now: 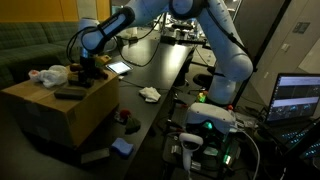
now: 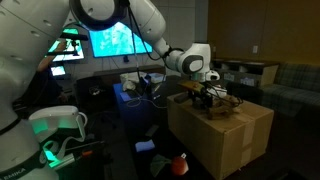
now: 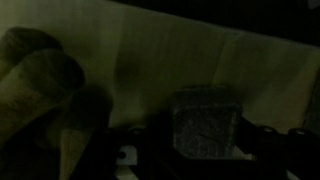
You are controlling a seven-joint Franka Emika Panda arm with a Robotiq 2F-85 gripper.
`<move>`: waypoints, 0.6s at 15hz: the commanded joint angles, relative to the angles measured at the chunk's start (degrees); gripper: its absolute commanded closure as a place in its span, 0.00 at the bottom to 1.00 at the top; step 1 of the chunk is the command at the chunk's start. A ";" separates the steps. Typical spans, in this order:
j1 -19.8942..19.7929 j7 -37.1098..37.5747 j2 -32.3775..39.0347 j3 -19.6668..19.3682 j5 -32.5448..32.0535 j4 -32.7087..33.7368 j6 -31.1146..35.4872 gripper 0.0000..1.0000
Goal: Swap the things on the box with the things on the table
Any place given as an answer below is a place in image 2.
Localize red and black toy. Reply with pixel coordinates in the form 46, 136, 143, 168
206, 96, 244, 120

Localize dark green cloth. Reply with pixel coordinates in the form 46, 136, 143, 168
149, 153, 173, 178

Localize small lit screen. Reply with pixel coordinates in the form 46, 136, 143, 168
49, 65, 67, 77

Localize lit computer monitor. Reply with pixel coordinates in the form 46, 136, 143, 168
48, 28, 85, 63

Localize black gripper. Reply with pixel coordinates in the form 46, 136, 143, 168
188, 87, 214, 108

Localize white cloth pile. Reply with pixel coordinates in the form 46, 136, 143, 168
119, 71, 148, 92

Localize large wall display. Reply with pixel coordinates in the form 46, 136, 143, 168
89, 21, 154, 59

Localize blue sponge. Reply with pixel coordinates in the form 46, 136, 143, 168
134, 139, 156, 153

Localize thin white cable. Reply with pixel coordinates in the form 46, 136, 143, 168
125, 94, 168, 110

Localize clear plastic container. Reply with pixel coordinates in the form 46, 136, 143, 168
148, 72, 167, 84

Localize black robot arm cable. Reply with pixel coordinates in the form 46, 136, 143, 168
126, 0, 186, 78

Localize black rectangular case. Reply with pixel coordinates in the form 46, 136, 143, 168
173, 92, 192, 104

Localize seated person dark clothes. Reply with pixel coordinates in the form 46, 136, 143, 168
19, 39, 69, 108

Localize green plaid sofa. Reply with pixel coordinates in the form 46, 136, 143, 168
261, 63, 320, 118

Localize dark wood low shelf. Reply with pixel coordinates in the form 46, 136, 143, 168
213, 58, 280, 88

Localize large cardboard box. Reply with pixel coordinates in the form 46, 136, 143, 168
166, 87, 275, 180

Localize dark wooden desk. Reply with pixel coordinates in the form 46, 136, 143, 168
75, 64, 167, 114

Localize white VR headset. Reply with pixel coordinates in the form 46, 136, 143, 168
28, 105, 89, 161

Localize red round toy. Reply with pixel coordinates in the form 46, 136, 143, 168
170, 153, 190, 177

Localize black bar camera on stand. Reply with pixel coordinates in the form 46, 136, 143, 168
46, 31, 89, 57

